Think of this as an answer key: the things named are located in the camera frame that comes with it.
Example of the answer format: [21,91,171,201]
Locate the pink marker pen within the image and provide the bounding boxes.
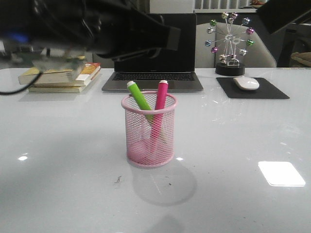
[151,80,168,153]

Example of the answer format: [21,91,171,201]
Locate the green marker pen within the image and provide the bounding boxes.
[127,81,167,143]

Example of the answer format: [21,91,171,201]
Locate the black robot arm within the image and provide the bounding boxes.
[256,0,311,34]
[0,0,181,61]

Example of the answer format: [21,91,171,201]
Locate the pink mesh pen holder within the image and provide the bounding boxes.
[121,94,177,167]

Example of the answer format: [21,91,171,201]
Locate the grey laptop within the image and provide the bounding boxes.
[102,13,203,93]

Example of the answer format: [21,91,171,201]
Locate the middle orange book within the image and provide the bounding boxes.
[34,63,101,87]

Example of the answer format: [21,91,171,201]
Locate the bottom yellow book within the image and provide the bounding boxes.
[28,74,100,93]

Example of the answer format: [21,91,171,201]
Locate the right grey chair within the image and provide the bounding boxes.
[195,22,276,68]

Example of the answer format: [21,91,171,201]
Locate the white computer mouse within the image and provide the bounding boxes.
[233,77,259,91]

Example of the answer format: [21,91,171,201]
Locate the ferris wheel desk ornament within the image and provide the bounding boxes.
[204,12,255,76]

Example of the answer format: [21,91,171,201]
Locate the black mouse pad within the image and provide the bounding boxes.
[216,77,290,100]

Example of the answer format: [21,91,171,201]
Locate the fruit bowl on counter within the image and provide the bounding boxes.
[250,0,266,8]

